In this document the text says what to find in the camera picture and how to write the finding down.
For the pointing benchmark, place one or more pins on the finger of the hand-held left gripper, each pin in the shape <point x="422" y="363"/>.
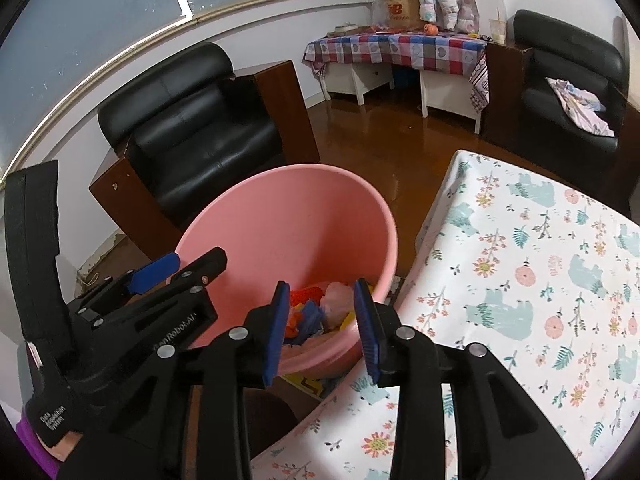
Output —
<point x="152" y="274"/>
<point x="195" y="280"/>

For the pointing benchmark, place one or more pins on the black leather armchair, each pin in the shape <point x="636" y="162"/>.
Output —
<point x="190" y="125"/>
<point x="560" y="35"/>

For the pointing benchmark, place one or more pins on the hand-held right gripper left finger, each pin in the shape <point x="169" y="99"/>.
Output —
<point x="277" y="332"/>

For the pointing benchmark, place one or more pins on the pinkish plastic bag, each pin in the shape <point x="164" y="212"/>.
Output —
<point x="337" y="300"/>

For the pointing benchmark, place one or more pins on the white plastic bag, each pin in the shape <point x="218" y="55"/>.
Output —
<point x="378" y="12"/>

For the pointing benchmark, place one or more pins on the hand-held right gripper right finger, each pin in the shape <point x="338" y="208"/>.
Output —
<point x="365" y="332"/>

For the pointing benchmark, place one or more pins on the blue foam net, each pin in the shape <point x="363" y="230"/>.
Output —
<point x="310" y="317"/>

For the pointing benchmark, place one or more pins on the window with grey blind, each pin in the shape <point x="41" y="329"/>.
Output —
<point x="75" y="35"/>

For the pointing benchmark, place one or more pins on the pink plastic bucket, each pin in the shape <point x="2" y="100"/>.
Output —
<point x="300" y="220"/>

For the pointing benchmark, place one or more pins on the crumpled printed cloth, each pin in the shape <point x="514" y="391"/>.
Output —
<point x="580" y="105"/>

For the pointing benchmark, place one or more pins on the checkered cloth side table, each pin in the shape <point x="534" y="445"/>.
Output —
<point x="400" y="47"/>

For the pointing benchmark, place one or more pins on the plastic drink cup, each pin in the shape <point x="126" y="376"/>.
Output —
<point x="497" y="32"/>

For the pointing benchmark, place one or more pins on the white low table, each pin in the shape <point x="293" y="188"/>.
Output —
<point x="445" y="95"/>

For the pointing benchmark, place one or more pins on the brown paper bag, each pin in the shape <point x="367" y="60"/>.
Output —
<point x="402" y="7"/>

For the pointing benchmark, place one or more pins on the red foam net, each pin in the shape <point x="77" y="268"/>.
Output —
<point x="305" y="294"/>

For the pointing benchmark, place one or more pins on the person's left forearm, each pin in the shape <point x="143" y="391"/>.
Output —
<point x="35" y="447"/>

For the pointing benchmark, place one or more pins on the orange fruit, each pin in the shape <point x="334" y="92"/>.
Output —
<point x="430" y="29"/>

